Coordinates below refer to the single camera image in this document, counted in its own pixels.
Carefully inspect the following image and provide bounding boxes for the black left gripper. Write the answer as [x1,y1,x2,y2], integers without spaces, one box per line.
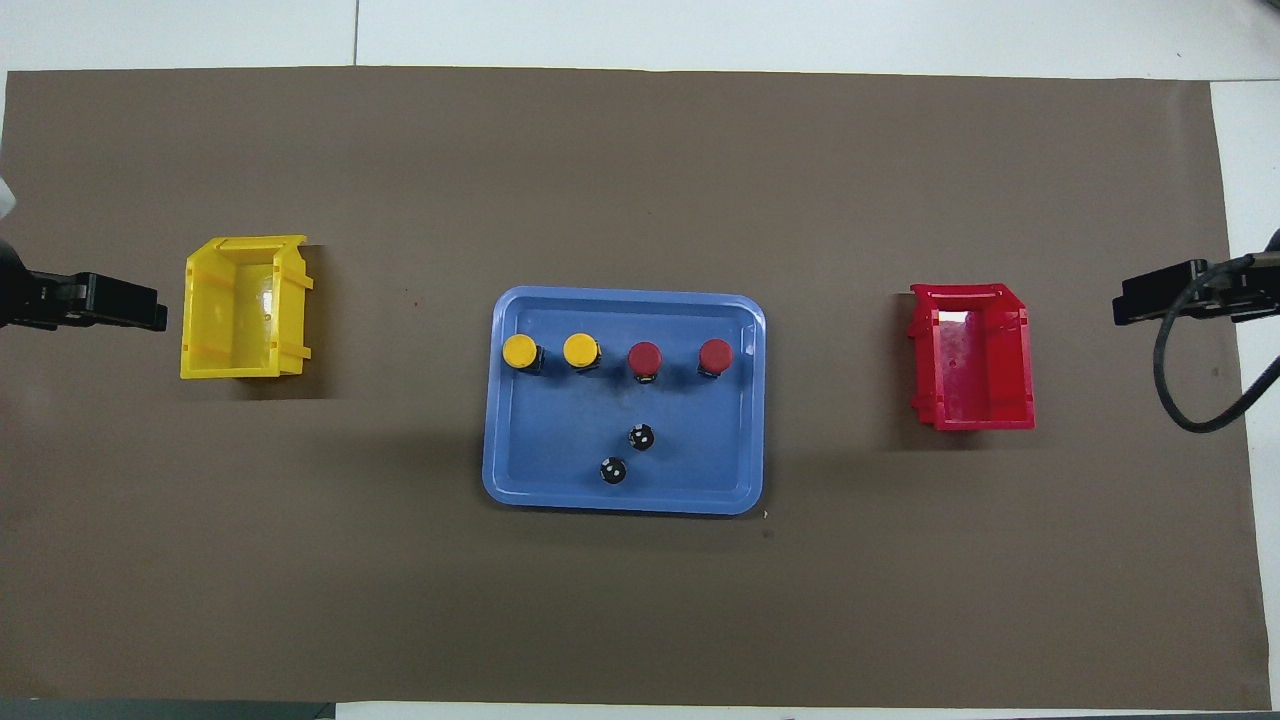
[0,240,169,332]

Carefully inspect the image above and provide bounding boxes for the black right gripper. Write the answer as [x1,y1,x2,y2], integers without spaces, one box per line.
[1112,228,1280,327]

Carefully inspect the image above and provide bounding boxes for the yellow plastic storage bin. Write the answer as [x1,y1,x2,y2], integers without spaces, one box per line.
[180,235,315,382]

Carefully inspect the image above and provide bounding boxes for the red plastic storage bin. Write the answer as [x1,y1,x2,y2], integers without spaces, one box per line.
[908,283,1037,432]

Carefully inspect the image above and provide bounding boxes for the blue plastic tray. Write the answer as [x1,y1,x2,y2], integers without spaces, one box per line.
[482,286,767,517]

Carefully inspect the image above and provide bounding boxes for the brown paper table mat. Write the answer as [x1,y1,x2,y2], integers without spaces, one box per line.
[0,66,1271,711]

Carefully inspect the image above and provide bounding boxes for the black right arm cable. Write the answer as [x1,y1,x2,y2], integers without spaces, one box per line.
[1153,254,1280,435]

